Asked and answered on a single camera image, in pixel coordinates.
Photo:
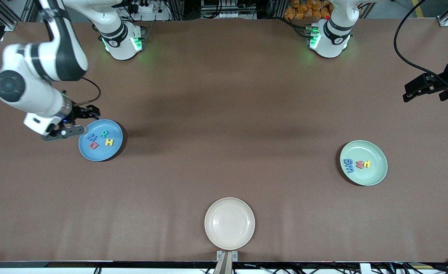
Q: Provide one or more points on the teal foam letter R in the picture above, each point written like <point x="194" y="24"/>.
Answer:
<point x="101" y="134"/>

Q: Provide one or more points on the blue foam letter M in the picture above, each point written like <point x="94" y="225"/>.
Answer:
<point x="92" y="137"/>

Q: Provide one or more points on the pink foam letter Q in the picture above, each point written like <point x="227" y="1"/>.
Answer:
<point x="93" y="145"/>

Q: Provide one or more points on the yellow foam letter H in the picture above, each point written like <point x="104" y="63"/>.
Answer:
<point x="109" y="142"/>

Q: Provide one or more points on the yellow foam letter n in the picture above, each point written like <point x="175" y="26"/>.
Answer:
<point x="366" y="164"/>

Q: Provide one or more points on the pink foam letter m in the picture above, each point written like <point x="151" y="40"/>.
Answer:
<point x="360" y="164"/>

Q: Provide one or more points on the blue foam letter g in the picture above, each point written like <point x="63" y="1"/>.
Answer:
<point x="348" y="162"/>

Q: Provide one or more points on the blue foam letter E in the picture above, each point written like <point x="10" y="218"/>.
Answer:
<point x="349" y="169"/>

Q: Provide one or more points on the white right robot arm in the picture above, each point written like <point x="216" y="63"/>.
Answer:
<point x="29" y="83"/>

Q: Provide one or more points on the blue plate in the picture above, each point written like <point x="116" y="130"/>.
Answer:
<point x="109" y="152"/>

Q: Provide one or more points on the green plate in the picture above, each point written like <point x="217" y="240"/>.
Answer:
<point x="372" y="177"/>

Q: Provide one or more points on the cream plate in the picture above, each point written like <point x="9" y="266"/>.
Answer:
<point x="229" y="223"/>

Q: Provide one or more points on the white power strip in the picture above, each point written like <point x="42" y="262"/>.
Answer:
<point x="148" y="9"/>

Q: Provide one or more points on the orange snack packets pile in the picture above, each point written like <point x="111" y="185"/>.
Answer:
<point x="304" y="9"/>

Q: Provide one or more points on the black equipment rack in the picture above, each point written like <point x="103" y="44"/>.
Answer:
<point x="228" y="11"/>

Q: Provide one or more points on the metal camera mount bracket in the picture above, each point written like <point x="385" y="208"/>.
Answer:
<point x="227" y="260"/>

